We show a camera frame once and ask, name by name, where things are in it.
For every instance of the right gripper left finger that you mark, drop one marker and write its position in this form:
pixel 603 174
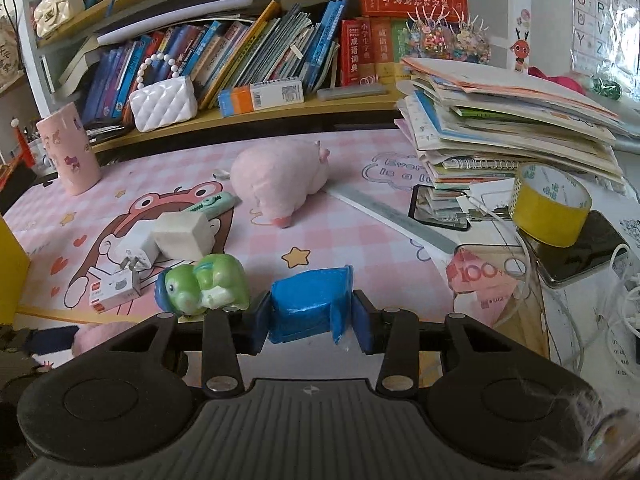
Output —
pixel 225 336

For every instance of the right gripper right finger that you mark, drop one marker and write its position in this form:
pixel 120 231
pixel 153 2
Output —
pixel 393 334

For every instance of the teal correction tape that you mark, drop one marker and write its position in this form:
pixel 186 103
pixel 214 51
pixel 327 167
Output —
pixel 216 205

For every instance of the pink round plush toy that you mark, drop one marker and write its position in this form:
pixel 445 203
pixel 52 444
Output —
pixel 88 337

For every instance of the pink plush pig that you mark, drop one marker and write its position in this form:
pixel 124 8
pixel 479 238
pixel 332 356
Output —
pixel 276 176

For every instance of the white charger block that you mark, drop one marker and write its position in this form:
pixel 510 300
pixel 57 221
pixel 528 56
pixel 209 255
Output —
pixel 183 235

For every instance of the clear plastic ruler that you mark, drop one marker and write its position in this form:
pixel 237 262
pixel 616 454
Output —
pixel 381 212

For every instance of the clear jar with banknotes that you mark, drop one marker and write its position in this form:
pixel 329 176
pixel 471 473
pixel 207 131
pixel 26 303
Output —
pixel 499 286

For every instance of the white plug adapter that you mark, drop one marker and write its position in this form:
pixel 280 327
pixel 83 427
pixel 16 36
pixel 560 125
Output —
pixel 134 254

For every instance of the pink cartoon desk mat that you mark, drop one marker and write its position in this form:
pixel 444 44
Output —
pixel 70 240

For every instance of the yellow tape roll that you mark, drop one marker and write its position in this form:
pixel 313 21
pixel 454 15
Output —
pixel 549 205

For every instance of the stack of papers and books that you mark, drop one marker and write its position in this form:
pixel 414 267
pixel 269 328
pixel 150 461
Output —
pixel 473 123

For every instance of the yellow cardboard box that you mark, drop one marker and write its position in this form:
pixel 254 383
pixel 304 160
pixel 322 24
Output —
pixel 14 265

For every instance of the black smartphone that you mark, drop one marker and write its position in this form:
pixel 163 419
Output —
pixel 593 249

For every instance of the white orange small box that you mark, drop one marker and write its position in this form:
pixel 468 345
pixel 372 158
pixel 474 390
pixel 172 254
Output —
pixel 261 96

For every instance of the pink cylindrical pen holder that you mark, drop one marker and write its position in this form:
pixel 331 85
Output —
pixel 66 143

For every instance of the white quilted mini handbag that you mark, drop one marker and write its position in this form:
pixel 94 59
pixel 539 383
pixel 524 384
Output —
pixel 163 103

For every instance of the wooden bookshelf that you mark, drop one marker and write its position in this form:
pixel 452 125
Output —
pixel 92 60

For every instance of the red book box set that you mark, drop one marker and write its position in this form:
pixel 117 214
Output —
pixel 373 45

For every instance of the cream quilted mini handbag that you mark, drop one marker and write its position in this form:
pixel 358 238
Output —
pixel 50 15

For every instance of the alphabet wall poster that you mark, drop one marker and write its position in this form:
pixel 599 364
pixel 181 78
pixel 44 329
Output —
pixel 606 39

